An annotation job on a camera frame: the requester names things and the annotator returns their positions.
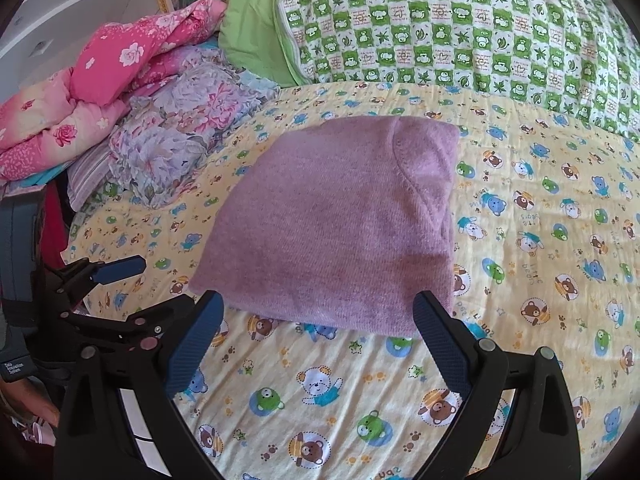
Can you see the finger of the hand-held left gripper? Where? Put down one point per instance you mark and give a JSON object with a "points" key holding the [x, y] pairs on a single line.
{"points": [[125, 321], [120, 268]]}

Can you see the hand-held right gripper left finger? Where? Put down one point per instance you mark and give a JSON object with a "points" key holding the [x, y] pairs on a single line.
{"points": [[195, 350]]}

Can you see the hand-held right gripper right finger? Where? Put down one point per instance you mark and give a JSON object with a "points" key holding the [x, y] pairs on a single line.
{"points": [[445, 347]]}

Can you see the purple knitted sweater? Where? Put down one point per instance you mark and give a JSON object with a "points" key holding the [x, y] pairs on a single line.
{"points": [[330, 225]]}

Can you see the person's left hand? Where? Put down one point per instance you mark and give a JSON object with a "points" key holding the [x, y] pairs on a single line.
{"points": [[30, 402]]}

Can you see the person's red sweater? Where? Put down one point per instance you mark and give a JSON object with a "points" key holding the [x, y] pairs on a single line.
{"points": [[54, 225]]}

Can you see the yellow bear print bed sheet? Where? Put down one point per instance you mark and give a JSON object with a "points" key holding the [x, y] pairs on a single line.
{"points": [[525, 310]]}

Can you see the striped pillow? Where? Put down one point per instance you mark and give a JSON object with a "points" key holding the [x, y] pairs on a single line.
{"points": [[92, 180]]}

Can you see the purple floral pillow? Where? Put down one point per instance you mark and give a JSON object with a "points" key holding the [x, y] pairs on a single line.
{"points": [[190, 115]]}

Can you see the pink floral quilt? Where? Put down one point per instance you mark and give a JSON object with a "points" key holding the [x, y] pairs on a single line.
{"points": [[100, 90]]}

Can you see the plain green pillow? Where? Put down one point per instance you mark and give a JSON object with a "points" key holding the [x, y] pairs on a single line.
{"points": [[255, 25]]}

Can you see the green checked quilt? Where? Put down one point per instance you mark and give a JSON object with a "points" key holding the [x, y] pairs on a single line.
{"points": [[450, 25]]}

